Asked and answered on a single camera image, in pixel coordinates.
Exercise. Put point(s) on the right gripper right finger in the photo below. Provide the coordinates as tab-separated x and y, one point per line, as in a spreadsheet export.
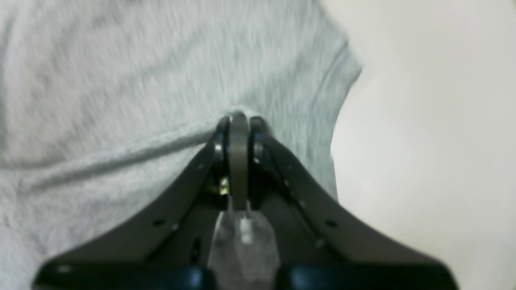
321	245

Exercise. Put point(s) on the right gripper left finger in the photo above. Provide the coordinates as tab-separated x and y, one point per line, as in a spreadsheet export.
165	246

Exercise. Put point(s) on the grey T-shirt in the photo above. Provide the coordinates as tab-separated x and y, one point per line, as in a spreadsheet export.
104	102

